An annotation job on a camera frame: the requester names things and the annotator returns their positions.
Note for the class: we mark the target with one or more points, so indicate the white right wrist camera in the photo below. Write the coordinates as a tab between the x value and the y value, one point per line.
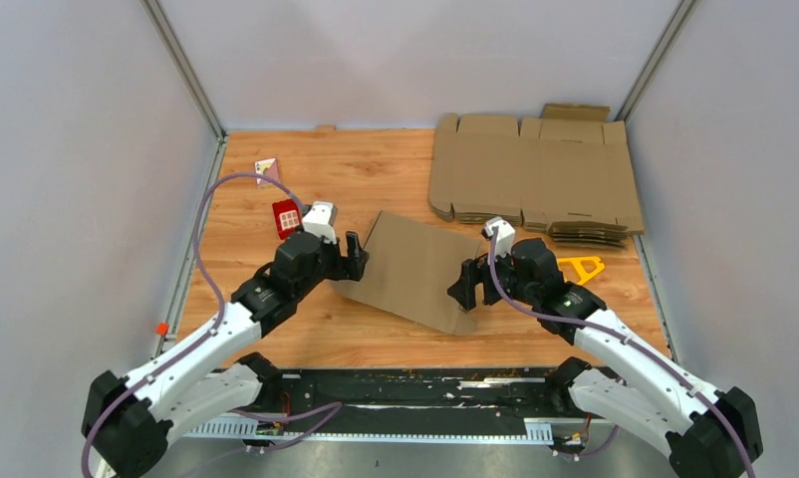
500	234

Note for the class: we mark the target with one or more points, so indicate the yellow plastic tool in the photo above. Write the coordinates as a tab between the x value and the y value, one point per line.
581	269

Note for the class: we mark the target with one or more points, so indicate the brown cardboard box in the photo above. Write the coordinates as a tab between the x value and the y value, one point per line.
411	265

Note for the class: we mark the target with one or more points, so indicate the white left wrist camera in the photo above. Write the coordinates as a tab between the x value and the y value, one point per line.
319	221

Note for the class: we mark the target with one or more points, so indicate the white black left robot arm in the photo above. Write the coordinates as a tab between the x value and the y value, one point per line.
132	419

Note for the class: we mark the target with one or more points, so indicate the red small box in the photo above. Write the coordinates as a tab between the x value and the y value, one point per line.
287	216

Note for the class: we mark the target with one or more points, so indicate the stack of flat cardboard boxes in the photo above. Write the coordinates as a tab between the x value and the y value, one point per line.
567	173

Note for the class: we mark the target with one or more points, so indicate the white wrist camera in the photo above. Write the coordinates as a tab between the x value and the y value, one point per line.
319	221
500	234

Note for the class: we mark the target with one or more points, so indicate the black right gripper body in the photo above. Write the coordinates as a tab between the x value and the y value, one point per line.
477	271

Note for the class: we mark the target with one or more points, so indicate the pink white card box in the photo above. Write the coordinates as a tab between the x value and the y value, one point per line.
270	170

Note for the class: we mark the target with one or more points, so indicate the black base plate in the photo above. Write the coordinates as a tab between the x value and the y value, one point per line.
440	405

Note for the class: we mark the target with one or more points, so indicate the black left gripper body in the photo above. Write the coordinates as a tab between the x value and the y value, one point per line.
335	266

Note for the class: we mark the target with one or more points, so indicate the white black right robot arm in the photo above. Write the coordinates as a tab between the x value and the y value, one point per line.
701	430

